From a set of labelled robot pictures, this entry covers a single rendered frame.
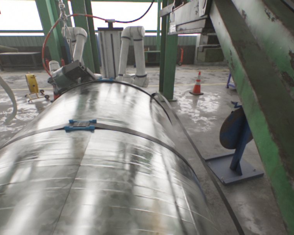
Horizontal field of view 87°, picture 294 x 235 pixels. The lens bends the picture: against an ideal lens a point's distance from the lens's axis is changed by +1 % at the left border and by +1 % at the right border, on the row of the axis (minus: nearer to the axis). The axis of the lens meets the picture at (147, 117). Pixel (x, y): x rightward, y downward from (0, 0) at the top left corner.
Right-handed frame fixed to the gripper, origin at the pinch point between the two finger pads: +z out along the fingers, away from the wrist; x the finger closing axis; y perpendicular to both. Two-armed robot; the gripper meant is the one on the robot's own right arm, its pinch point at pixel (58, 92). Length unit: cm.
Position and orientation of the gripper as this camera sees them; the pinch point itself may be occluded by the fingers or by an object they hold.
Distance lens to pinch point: 162.6
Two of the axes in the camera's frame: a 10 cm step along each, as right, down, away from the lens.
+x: 2.8, 2.3, 9.3
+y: 9.1, -3.9, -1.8
